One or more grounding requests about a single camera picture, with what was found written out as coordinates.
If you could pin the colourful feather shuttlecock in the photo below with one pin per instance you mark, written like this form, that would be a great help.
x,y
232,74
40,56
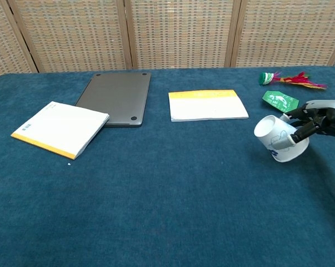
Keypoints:
x,y
267,78

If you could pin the white paper cup blue print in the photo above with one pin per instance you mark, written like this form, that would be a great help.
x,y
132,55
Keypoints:
x,y
267,130

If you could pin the grey closed laptop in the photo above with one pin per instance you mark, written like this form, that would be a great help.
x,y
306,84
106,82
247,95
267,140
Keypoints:
x,y
117,97

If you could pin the woven wooden folding screen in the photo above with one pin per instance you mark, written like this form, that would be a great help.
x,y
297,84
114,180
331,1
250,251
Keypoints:
x,y
181,33

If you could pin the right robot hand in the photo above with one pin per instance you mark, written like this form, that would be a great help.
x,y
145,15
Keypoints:
x,y
322,116

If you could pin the green foil sachet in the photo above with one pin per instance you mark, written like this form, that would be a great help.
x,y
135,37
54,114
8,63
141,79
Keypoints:
x,y
278,100

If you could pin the white booklet orange band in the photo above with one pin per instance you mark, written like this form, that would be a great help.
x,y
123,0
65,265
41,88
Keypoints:
x,y
206,108

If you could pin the blue tablecloth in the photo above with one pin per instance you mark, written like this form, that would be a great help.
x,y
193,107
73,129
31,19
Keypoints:
x,y
167,200

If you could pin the white square notebook yellow edge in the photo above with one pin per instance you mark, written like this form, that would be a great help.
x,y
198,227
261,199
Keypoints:
x,y
59,128

